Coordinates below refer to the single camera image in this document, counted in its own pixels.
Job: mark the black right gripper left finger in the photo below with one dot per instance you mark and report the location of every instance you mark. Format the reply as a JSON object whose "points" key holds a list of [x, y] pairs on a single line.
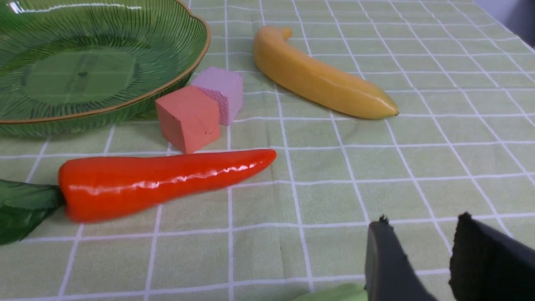
{"points": [[389, 275]]}

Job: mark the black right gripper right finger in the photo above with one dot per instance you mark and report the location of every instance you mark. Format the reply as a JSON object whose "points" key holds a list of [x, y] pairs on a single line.
{"points": [[487, 265]]}

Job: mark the green toy cucumber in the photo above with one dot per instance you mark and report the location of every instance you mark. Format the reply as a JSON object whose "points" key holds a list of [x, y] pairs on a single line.
{"points": [[344, 292]]}

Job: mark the yellow toy banana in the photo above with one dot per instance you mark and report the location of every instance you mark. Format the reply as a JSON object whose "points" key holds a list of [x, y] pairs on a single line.
{"points": [[316, 81]]}

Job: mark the red toy carrot with leaves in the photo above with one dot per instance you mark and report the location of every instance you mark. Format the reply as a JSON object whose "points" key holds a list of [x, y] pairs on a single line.
{"points": [[98, 189]]}

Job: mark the pink foam cube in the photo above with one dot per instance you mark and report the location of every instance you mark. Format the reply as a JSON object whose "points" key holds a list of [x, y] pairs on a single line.
{"points": [[226, 88]]}

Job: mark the salmon foam cube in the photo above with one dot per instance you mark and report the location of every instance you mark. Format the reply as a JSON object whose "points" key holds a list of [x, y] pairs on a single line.
{"points": [[189, 119]]}

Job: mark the green glass leaf plate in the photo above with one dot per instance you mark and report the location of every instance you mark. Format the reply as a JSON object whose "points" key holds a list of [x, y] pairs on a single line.
{"points": [[71, 66]]}

